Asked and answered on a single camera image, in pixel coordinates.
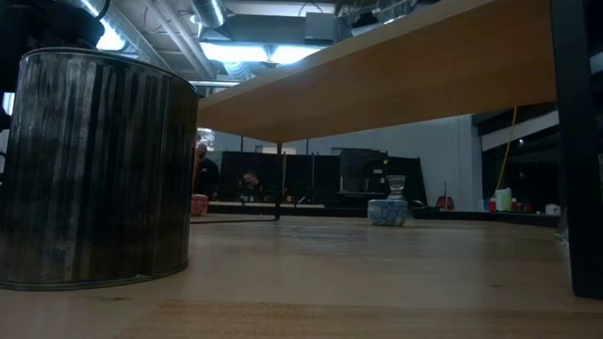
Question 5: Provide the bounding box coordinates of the ribbed metal candle tin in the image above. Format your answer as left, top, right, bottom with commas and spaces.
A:
0, 46, 201, 292

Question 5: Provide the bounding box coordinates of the red patterned round tin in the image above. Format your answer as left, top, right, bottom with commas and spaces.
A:
190, 193, 209, 218

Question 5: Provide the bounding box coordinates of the yellow cable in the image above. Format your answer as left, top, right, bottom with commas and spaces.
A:
497, 105, 519, 192

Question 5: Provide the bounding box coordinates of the person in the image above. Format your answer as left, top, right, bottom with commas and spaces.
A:
240, 169, 265, 202
192, 140, 220, 202

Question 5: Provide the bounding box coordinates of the red dustpan with handle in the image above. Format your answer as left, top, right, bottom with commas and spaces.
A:
434, 180, 456, 211

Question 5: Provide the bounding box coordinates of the black equipment cabinet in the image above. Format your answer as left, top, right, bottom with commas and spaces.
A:
338, 147, 390, 195

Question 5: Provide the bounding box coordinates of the silver round air duct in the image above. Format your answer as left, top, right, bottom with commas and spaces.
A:
190, 0, 228, 29

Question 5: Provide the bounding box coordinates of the grey ceiling box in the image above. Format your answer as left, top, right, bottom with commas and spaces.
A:
304, 11, 336, 41

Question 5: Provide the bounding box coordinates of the ceiling light panel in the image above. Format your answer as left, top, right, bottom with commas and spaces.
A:
199, 41, 327, 66

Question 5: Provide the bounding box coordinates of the ceiling tube light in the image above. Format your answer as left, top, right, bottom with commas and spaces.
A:
78, 0, 127, 52

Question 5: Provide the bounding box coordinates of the black partition panel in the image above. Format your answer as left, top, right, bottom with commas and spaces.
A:
219, 150, 428, 204

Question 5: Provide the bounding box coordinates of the white plastic jug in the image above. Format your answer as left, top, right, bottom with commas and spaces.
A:
494, 186, 513, 213

